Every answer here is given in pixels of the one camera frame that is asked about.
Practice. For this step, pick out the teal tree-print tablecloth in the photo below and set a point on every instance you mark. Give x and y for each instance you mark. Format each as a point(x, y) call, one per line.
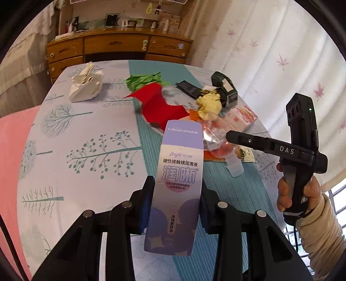
point(81, 127)

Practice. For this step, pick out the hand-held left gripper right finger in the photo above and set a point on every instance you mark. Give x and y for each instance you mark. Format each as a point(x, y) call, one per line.
point(204, 213)

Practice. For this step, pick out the yellow crumpled paper ball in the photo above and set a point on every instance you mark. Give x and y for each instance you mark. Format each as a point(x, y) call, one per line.
point(208, 105)

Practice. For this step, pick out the window with grille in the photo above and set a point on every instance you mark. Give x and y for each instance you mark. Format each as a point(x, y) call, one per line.
point(335, 194)

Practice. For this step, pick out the green crumpled paper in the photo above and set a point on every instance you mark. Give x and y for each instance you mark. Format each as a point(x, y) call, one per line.
point(140, 79)

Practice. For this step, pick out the person's right forearm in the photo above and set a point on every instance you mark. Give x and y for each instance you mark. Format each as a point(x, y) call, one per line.
point(321, 237)

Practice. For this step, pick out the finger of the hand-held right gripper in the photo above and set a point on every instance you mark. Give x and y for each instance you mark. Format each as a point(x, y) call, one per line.
point(259, 143)

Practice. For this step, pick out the black striped packet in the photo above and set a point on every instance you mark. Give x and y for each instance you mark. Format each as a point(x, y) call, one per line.
point(189, 87)

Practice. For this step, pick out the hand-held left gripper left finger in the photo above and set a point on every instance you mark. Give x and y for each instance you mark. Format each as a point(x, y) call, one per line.
point(148, 201)

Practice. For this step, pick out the white crumpled paper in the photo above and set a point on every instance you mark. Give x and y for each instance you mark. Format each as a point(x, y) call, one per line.
point(83, 83)

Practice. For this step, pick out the white floral curtain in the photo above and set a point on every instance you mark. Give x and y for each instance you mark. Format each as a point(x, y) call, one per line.
point(270, 54)

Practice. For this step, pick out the pink cloth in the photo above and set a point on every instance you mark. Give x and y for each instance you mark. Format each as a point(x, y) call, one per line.
point(13, 162)

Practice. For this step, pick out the red folded paper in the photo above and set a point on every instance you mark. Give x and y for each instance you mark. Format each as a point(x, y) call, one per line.
point(159, 105)

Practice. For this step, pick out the pink and white leaflet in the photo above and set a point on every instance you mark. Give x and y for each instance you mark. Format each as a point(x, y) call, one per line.
point(243, 114)

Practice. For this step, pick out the small printed card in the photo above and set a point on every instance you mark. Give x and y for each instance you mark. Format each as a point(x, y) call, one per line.
point(247, 155)

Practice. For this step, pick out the beige lace cloth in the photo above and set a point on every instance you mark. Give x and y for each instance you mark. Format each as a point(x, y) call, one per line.
point(24, 67)

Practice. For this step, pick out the purple cardboard box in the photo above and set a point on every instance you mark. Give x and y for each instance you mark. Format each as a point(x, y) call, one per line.
point(178, 173)

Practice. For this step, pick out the dark green carton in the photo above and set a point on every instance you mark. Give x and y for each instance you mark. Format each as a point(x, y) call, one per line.
point(217, 78)

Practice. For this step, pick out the clear plastic bottle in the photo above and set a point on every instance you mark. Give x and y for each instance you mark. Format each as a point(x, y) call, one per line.
point(216, 135)

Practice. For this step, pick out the wooden dresser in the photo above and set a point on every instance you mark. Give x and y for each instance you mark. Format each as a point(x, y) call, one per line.
point(113, 43)

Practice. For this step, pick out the person's right hand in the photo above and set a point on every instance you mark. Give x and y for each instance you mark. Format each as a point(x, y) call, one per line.
point(283, 194)

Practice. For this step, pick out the black picture frame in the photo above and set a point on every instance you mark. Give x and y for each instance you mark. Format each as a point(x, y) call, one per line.
point(110, 20)

